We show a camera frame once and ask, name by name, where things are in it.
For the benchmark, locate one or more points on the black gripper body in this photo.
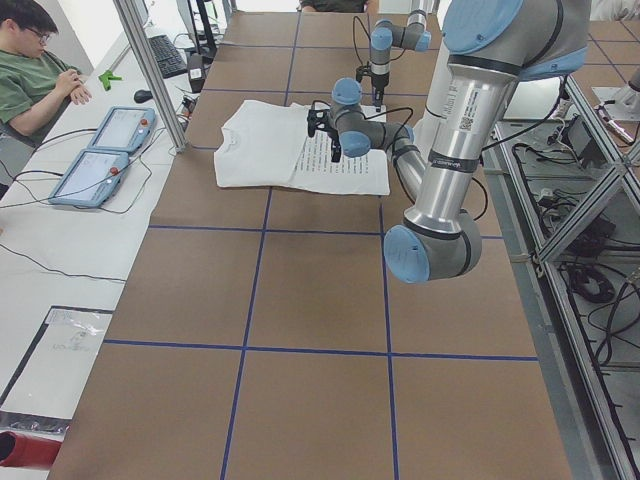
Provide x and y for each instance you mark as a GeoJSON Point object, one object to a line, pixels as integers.
{"type": "Point", "coordinates": [378, 84]}
{"type": "Point", "coordinates": [334, 140]}

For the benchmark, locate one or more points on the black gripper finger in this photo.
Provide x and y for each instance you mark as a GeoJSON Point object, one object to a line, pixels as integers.
{"type": "Point", "coordinates": [336, 152]}
{"type": "Point", "coordinates": [378, 98]}

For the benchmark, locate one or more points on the white printed long-sleeve shirt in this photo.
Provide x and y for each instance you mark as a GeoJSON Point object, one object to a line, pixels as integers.
{"type": "Point", "coordinates": [268, 145]}

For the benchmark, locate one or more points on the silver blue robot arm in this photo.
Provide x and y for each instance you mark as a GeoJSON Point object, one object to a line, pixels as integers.
{"type": "Point", "coordinates": [386, 35]}
{"type": "Point", "coordinates": [488, 48]}

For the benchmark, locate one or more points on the black power adapter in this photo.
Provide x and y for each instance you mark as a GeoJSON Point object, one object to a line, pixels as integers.
{"type": "Point", "coordinates": [196, 72]}

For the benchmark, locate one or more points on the black keyboard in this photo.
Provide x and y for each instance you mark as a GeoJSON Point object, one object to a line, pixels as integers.
{"type": "Point", "coordinates": [167, 56]}

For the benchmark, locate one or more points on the black computer mouse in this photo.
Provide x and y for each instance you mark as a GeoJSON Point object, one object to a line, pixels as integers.
{"type": "Point", "coordinates": [141, 96]}

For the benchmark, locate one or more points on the far blue teach pendant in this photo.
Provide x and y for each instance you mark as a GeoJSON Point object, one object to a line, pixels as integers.
{"type": "Point", "coordinates": [124, 129]}

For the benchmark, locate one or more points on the blue teach pendant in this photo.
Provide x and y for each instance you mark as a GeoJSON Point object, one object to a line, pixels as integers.
{"type": "Point", "coordinates": [91, 179]}
{"type": "Point", "coordinates": [124, 129]}

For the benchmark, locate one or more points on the green plastic tool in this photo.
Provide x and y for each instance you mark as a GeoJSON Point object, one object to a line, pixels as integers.
{"type": "Point", "coordinates": [107, 78]}

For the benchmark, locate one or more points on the near blue teach pendant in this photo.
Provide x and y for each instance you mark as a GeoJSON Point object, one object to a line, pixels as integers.
{"type": "Point", "coordinates": [91, 179]}

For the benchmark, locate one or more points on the seated person green shirt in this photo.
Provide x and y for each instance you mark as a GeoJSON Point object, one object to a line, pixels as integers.
{"type": "Point", "coordinates": [36, 85]}

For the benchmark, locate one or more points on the plastic document sleeve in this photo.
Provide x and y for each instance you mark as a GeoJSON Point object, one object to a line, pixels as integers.
{"type": "Point", "coordinates": [53, 372]}

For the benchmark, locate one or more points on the red cylinder object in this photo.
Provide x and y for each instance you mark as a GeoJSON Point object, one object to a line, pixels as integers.
{"type": "Point", "coordinates": [20, 450]}

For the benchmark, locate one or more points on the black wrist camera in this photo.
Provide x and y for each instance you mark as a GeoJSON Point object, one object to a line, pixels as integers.
{"type": "Point", "coordinates": [318, 118]}
{"type": "Point", "coordinates": [362, 72]}

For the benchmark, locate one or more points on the white camera stand column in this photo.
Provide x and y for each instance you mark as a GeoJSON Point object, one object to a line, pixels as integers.
{"type": "Point", "coordinates": [425, 128]}

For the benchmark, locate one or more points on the aluminium frame post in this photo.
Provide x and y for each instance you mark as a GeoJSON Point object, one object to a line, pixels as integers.
{"type": "Point", "coordinates": [134, 30]}

